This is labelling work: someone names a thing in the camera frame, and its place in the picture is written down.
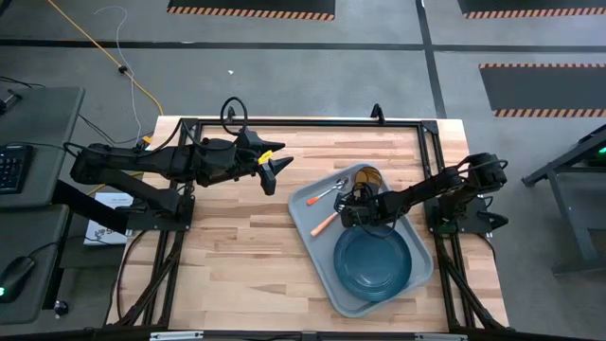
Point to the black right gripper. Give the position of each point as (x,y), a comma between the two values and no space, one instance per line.
(362,213)

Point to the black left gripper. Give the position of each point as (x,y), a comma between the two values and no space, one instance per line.
(218,163)

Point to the amber faceted cup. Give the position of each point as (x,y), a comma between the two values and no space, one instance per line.
(371,176)

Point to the dark blue plate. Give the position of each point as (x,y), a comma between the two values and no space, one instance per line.
(372,265)

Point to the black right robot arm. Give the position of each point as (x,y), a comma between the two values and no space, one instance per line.
(426,187)

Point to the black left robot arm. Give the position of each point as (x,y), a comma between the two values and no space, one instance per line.
(142,161)

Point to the grey plastic tray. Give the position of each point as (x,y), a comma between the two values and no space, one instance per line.
(312,256)

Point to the black hazard striped floor mat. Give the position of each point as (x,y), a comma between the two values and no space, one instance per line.
(530,5)
(544,90)
(251,5)

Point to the white printed booklet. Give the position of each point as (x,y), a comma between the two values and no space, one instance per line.
(106,222)

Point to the grey desk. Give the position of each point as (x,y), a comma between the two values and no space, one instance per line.
(42,123)

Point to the dark grey side table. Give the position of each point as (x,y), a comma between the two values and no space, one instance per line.
(568,170)

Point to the black keyboard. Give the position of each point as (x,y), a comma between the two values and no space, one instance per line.
(14,168)

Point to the black computer mouse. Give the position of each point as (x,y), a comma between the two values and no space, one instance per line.
(15,277)

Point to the black rig frame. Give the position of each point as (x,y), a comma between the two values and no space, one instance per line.
(308,123)

